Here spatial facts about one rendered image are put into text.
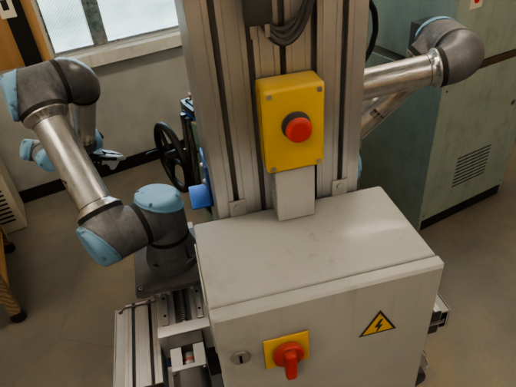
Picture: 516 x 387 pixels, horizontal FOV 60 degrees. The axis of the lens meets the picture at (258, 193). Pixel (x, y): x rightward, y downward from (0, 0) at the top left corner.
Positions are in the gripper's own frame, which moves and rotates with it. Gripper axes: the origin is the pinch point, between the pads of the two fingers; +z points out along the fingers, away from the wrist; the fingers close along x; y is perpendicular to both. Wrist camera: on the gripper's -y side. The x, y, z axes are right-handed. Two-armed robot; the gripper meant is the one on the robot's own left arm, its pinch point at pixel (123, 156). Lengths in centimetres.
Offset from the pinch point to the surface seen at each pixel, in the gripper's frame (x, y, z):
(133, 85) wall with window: -125, -1, 51
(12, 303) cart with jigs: -27, 91, -20
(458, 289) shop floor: 81, 14, 141
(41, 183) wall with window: -131, 78, 11
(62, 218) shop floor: -98, 85, 18
